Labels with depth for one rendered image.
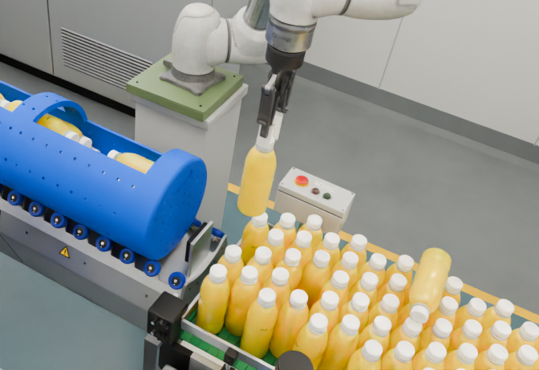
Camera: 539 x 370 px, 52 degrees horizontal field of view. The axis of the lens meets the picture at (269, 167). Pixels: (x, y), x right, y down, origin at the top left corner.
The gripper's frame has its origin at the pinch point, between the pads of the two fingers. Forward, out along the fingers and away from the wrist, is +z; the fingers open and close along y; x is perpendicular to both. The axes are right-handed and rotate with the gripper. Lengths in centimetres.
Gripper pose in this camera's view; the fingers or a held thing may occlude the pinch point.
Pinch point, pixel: (269, 130)
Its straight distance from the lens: 118.2
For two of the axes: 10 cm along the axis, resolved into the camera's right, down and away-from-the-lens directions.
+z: -1.7, 7.7, 6.2
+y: -4.2, 5.1, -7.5
